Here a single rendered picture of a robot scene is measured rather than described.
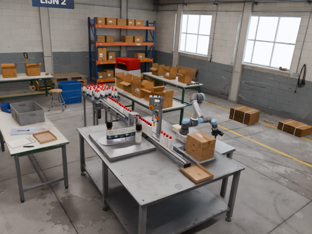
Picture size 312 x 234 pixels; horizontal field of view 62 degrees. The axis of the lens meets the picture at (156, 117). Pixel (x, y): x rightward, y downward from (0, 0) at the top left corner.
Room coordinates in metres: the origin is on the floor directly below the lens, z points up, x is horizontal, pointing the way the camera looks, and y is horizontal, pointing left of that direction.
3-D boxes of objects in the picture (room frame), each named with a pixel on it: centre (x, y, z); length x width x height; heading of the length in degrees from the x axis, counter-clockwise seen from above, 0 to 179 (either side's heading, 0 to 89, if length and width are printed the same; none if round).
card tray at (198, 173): (2.66, -0.52, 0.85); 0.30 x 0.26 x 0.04; 34
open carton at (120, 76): (6.78, 0.92, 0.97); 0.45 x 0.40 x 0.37; 129
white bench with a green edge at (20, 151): (3.89, 2.10, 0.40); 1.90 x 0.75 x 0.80; 37
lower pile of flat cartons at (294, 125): (6.32, -3.61, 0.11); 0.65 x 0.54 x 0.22; 35
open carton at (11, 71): (7.24, 4.22, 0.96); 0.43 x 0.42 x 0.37; 125
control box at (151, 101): (3.63, 0.02, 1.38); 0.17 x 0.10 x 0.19; 89
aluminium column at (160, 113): (3.61, -0.06, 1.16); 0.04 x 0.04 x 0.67; 34
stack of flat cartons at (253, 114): (6.97, -2.49, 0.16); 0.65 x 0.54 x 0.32; 42
